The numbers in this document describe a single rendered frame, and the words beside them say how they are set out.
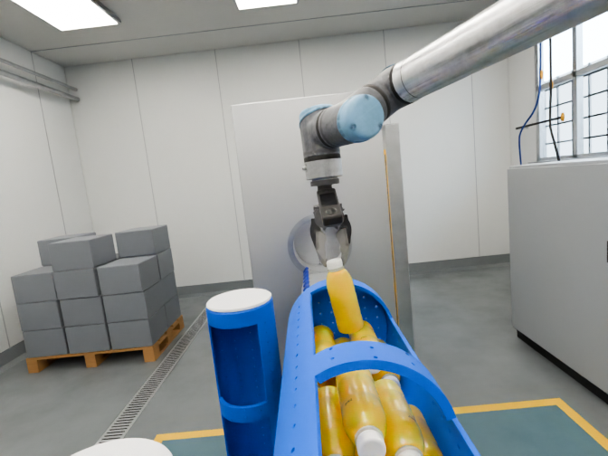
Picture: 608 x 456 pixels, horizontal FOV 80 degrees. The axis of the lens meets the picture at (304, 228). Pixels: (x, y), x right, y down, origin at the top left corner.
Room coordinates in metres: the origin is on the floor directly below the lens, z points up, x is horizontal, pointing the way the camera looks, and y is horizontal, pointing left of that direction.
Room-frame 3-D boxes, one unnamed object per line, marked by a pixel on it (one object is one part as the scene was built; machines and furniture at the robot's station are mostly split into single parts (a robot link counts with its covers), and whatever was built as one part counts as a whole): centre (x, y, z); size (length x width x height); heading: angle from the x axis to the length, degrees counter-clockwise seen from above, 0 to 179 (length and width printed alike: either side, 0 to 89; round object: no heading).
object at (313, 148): (0.89, -0.06, 1.61); 0.10 x 0.09 x 0.12; 31
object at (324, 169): (0.90, -0.06, 1.52); 0.10 x 0.09 x 0.05; 89
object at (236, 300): (1.52, 0.31, 1.03); 0.28 x 0.28 x 0.01
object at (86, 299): (3.62, 2.09, 0.59); 1.20 x 0.80 x 1.19; 89
